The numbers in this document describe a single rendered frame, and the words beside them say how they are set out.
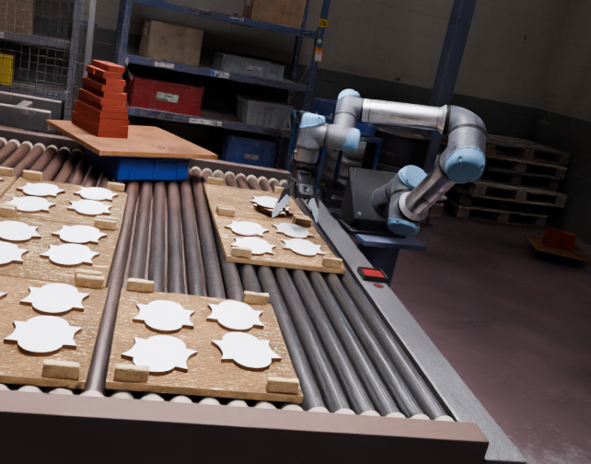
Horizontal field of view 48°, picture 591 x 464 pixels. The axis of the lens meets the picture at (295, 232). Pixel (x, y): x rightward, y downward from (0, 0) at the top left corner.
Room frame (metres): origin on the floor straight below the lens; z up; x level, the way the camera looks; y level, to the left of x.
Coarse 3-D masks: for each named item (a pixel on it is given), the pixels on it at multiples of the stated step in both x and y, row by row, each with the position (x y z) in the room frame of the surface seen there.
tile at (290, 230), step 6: (276, 228) 2.12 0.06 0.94; (282, 228) 2.11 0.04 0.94; (288, 228) 2.13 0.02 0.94; (294, 228) 2.14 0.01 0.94; (300, 228) 2.16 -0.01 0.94; (306, 228) 2.17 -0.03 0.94; (282, 234) 2.08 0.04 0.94; (288, 234) 2.06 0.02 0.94; (294, 234) 2.08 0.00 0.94; (300, 234) 2.09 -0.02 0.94; (306, 234) 2.10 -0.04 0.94
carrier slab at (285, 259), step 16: (224, 224) 2.06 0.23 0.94; (272, 224) 2.17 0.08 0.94; (224, 240) 1.89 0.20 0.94; (272, 240) 1.99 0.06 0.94; (320, 240) 2.09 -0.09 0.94; (256, 256) 1.81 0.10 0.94; (272, 256) 1.84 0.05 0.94; (288, 256) 1.87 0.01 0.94; (320, 256) 1.93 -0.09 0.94; (336, 272) 1.85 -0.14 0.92
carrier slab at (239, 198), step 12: (216, 192) 2.44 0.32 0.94; (228, 192) 2.48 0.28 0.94; (240, 192) 2.51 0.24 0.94; (252, 192) 2.55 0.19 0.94; (264, 192) 2.59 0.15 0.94; (216, 204) 2.27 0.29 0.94; (228, 204) 2.31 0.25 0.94; (240, 204) 2.34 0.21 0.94; (252, 204) 2.37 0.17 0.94; (288, 204) 2.48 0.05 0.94; (240, 216) 2.19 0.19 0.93; (252, 216) 2.21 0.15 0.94; (264, 216) 2.24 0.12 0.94; (288, 216) 2.31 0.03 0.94
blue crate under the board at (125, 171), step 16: (96, 160) 2.52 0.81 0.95; (112, 160) 2.42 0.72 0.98; (128, 160) 2.41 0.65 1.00; (144, 160) 2.45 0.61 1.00; (160, 160) 2.50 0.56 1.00; (176, 160) 2.55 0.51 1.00; (112, 176) 2.41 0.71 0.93; (128, 176) 2.41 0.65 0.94; (144, 176) 2.46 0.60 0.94; (160, 176) 2.51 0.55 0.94; (176, 176) 2.55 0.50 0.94
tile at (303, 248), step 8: (288, 240) 1.99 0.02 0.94; (296, 240) 2.01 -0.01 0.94; (304, 240) 2.03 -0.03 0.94; (288, 248) 1.92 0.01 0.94; (296, 248) 1.94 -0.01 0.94; (304, 248) 1.95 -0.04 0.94; (312, 248) 1.97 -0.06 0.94; (320, 248) 2.01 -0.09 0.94; (304, 256) 1.89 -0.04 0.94; (312, 256) 1.91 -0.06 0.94
